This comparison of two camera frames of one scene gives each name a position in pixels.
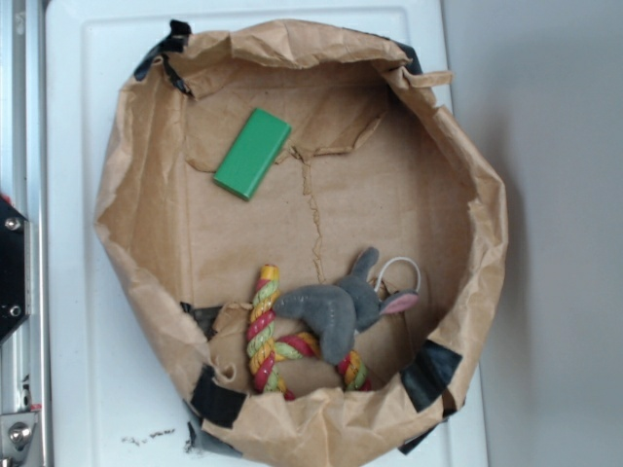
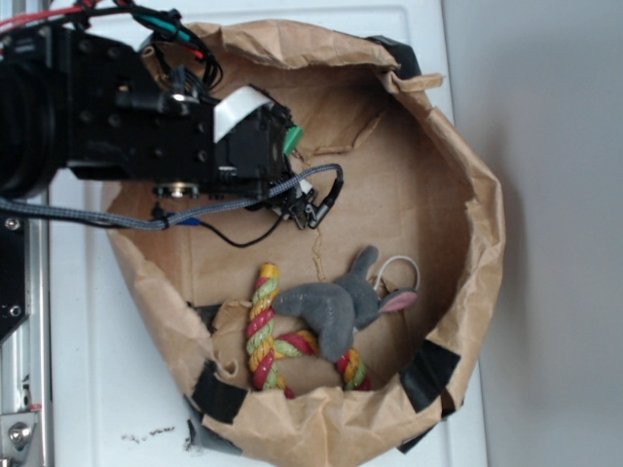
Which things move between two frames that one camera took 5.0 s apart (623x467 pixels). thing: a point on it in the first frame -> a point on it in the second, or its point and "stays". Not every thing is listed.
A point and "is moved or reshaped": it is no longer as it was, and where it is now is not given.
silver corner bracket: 16,433 stays
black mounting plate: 16,271 stays
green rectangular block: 252,152 is moved or reshaped
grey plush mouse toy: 345,307 stays
